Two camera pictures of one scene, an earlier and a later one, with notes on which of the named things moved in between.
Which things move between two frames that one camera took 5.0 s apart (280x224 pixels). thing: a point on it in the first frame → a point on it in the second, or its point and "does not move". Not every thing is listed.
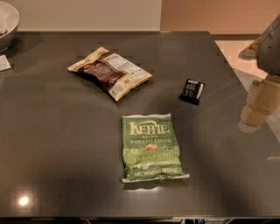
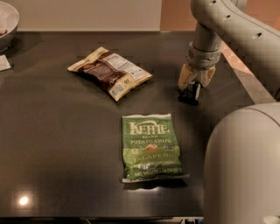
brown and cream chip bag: x=110 y=72 does not move
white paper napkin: x=4 y=63 does not move
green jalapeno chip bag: x=150 y=150 does not move
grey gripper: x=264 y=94 → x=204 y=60
